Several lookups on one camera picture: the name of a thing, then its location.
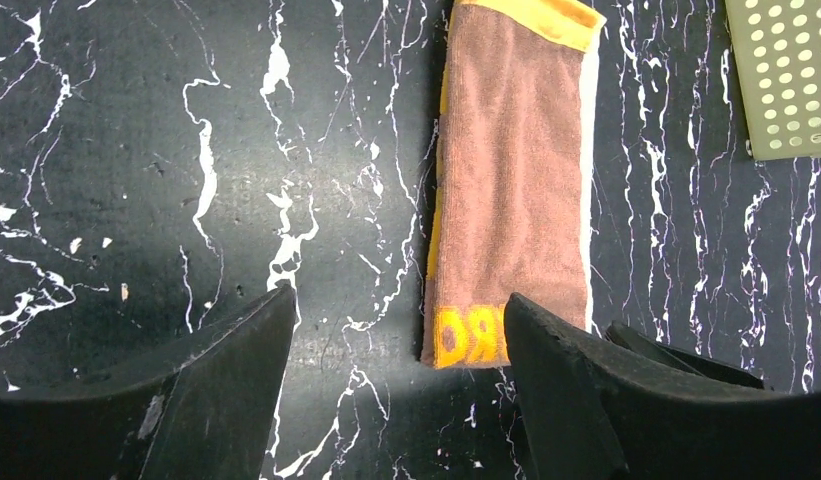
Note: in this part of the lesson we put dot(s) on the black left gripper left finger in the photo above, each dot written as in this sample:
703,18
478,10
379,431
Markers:
199,407

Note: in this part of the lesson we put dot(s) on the yellow brown bear towel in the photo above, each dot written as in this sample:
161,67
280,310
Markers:
512,169

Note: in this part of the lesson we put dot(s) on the green perforated plastic basket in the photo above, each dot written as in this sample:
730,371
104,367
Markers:
777,49

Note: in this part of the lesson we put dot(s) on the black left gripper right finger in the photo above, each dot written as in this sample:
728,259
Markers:
595,410

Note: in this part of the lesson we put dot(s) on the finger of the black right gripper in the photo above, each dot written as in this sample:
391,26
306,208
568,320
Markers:
635,341

